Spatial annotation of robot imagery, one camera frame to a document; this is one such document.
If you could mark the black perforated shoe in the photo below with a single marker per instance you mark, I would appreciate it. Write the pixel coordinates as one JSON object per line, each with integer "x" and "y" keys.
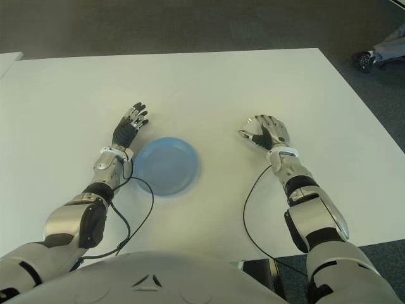
{"x": 363, "y": 61}

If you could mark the white side table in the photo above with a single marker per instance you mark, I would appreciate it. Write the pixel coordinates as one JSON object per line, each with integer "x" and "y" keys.
{"x": 8, "y": 63}

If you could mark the robot right arm silver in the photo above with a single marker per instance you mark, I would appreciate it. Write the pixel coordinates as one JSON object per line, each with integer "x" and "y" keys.
{"x": 319, "y": 215}

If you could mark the robot left arm silver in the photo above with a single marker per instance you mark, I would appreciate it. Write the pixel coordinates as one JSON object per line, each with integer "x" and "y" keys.
{"x": 69, "y": 221}

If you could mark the white furniture edge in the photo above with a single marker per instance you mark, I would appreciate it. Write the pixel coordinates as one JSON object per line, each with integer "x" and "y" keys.
{"x": 397, "y": 2}

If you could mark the grey robot torso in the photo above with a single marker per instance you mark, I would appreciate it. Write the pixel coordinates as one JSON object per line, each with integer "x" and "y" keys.
{"x": 158, "y": 282}

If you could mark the person leg in jeans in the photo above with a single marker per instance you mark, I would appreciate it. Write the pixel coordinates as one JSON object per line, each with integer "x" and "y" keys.
{"x": 389, "y": 50}

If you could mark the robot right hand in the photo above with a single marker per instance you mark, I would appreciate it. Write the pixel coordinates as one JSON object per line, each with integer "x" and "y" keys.
{"x": 275, "y": 131}

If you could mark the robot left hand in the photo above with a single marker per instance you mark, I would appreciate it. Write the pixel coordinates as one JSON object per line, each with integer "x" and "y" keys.
{"x": 125, "y": 131}

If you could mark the blue round plate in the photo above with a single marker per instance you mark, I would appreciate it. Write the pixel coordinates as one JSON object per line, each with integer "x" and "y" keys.
{"x": 167, "y": 166}

